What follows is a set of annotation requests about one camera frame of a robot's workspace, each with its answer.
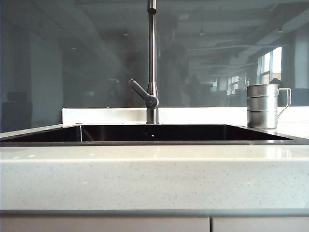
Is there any black sink basin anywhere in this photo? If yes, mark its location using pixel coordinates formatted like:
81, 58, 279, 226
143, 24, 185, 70
0, 123, 309, 147

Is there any brushed steel faucet lever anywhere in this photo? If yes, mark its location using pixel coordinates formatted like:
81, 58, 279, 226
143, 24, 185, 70
128, 79, 159, 109

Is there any stainless steel ribbed mug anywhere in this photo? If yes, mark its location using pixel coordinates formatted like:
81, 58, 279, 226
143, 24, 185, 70
246, 84, 292, 129

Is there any wide grey cabinet door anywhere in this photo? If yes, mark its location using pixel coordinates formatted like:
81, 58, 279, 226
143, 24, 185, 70
0, 217, 211, 232

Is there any brushed steel faucet column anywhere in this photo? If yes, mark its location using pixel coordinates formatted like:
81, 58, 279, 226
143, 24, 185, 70
144, 0, 160, 125

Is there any narrow grey cabinet door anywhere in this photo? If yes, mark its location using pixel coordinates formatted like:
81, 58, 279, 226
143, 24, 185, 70
211, 217, 309, 232

